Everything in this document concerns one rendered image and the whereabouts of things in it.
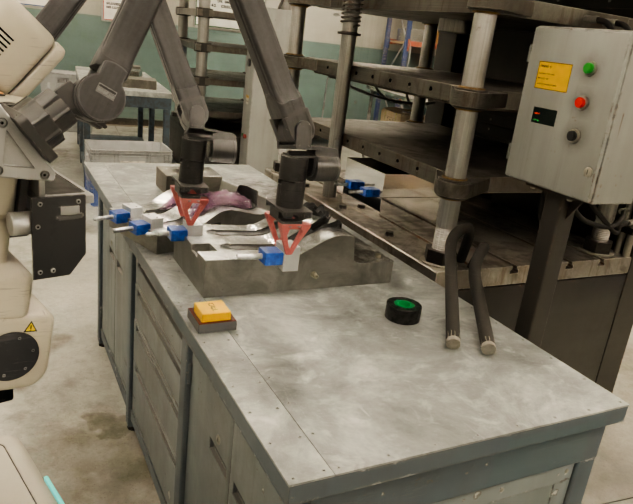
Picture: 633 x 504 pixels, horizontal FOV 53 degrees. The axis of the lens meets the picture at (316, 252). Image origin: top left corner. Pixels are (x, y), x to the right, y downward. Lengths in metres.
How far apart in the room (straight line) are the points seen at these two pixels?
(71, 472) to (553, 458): 1.50
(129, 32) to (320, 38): 8.04
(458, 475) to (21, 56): 1.02
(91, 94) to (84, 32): 7.43
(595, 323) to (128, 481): 1.65
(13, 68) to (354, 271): 0.87
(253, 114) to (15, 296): 4.60
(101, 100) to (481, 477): 0.89
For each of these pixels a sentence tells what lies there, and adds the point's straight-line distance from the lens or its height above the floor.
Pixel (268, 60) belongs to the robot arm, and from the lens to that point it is 1.26.
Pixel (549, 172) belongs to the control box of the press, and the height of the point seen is 1.12.
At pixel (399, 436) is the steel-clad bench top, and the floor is 0.80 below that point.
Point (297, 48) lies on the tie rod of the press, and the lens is 2.79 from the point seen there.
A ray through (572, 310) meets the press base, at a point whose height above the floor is 0.61.
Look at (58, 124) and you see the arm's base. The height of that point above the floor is 1.20.
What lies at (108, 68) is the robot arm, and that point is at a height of 1.29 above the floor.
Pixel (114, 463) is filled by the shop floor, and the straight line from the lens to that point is 2.26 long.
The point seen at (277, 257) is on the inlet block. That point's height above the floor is 0.94.
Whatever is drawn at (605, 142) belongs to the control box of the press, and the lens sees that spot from 1.65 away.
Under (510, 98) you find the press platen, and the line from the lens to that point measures 1.97.
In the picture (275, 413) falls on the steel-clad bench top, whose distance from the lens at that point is 1.05.
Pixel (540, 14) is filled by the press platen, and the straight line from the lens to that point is 2.00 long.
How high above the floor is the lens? 1.38
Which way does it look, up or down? 19 degrees down
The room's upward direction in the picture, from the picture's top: 7 degrees clockwise
